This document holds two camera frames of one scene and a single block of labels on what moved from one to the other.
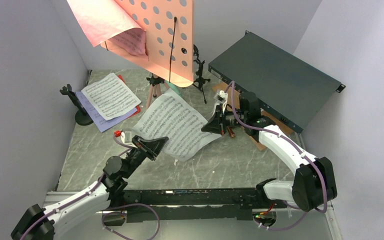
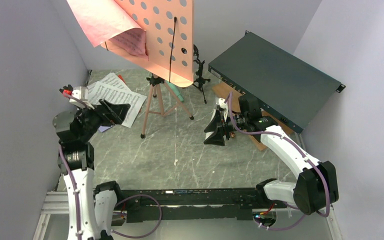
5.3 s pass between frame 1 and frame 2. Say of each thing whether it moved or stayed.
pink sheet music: stayed
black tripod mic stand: stayed
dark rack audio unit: stayed
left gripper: moved
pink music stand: stayed
